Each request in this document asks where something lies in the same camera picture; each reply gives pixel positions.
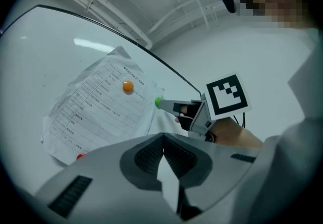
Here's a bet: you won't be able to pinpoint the printed paper sheet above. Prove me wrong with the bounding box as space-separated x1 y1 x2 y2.
40 45 165 167

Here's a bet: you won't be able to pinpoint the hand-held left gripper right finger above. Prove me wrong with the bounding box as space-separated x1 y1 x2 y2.
163 132 261 220

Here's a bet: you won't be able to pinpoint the orange round magnet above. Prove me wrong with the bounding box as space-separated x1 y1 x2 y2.
122 80 135 92

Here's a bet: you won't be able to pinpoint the thick white ceiling pipes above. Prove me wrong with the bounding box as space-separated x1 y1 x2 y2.
37 0 154 50

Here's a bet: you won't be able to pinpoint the thin white ceiling conduits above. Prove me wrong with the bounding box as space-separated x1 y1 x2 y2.
147 0 220 34

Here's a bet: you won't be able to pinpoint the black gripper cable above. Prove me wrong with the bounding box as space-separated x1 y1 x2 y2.
233 113 247 128

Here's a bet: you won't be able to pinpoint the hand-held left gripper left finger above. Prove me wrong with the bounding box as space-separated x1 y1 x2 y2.
34 132 178 224

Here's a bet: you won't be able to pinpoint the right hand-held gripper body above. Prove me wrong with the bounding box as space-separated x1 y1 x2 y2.
188 73 253 141

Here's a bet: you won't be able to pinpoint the person's right hand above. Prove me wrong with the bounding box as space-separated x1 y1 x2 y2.
174 103 201 132

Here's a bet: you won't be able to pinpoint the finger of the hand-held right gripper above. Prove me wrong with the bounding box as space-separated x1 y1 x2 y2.
158 98 203 118

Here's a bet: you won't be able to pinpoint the white whiteboard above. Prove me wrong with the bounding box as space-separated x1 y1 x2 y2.
0 5 202 193

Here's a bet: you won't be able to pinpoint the person's right forearm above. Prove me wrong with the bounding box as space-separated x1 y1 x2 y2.
205 117 264 149

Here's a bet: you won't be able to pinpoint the person's white shirt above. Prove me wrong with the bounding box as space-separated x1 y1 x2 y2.
227 27 323 224

